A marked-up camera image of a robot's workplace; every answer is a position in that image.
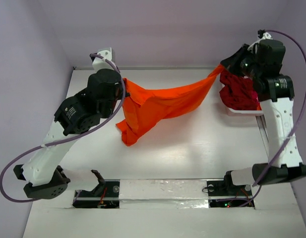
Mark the orange t shirt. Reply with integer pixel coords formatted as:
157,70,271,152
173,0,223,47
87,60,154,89
116,65,224,146

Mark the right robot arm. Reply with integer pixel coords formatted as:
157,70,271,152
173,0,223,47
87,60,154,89
221,39,306,194

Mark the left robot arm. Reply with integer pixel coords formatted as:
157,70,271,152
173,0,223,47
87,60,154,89
13,68,127,200

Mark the dark red t shirt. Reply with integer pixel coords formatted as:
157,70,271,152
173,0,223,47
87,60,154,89
219,70,261,111

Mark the white plastic basket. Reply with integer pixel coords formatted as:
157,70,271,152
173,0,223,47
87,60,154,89
224,106,263,117

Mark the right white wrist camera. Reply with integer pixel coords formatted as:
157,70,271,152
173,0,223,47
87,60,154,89
248,30,272,51

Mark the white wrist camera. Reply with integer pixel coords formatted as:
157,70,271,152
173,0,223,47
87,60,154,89
248,30,272,51
90,47,118,72

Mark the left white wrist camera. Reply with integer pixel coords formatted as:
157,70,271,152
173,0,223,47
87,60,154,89
90,47,118,72

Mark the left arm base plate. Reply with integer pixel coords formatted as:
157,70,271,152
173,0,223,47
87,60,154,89
72,179,120,209

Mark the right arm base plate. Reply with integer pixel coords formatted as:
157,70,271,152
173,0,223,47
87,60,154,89
202,179,254,208

